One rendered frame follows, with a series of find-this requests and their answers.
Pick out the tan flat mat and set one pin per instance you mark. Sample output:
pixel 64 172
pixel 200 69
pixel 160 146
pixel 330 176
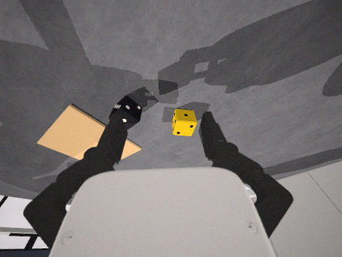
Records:
pixel 74 132

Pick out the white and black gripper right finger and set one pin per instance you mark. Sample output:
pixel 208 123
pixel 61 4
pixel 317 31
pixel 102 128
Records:
pixel 273 200

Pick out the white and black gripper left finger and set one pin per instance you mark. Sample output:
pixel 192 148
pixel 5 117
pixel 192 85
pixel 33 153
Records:
pixel 46 212

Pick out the yellow die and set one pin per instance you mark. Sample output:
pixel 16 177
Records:
pixel 184 122

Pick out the black die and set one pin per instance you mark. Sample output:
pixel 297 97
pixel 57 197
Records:
pixel 129 110

